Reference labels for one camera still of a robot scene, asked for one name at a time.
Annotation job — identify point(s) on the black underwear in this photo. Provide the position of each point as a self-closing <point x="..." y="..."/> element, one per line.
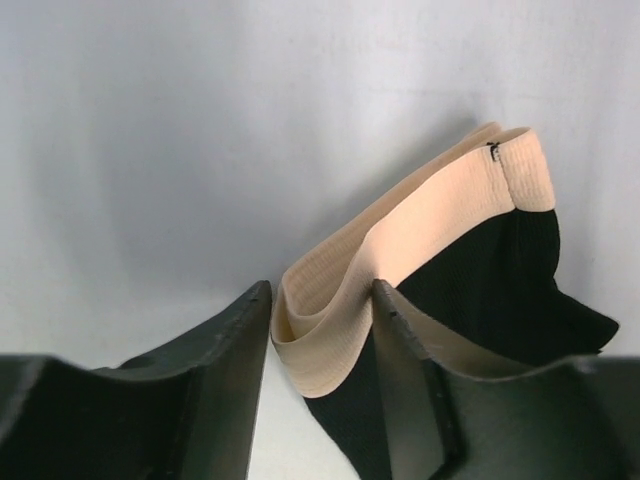
<point x="472" y="240"/>

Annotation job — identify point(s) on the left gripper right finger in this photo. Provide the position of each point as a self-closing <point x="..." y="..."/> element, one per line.
<point x="454" y="410"/>

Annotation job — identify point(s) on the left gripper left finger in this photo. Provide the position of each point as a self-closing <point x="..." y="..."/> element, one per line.
<point x="184" y="410"/>

